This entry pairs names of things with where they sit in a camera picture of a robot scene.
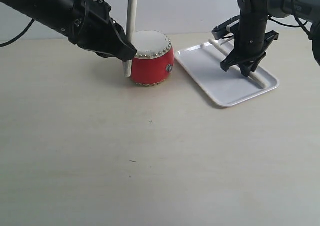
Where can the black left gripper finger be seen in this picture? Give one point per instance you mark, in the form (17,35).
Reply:
(118,46)

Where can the wooden drumstick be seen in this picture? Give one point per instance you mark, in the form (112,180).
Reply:
(130,30)
(218,44)

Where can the white rectangular plastic tray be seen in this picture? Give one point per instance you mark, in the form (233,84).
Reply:
(203,64)

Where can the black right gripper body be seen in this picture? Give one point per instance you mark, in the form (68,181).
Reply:
(251,39)

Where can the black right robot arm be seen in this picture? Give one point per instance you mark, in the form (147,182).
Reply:
(305,12)

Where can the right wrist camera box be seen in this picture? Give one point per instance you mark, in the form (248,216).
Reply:
(222,30)

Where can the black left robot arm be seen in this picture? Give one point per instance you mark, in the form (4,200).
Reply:
(45,12)

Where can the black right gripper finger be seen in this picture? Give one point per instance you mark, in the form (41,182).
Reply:
(246,68)
(256,61)

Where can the small red drum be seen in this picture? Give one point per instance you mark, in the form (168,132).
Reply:
(154,59)

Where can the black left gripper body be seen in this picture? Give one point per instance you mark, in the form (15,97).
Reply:
(87,23)

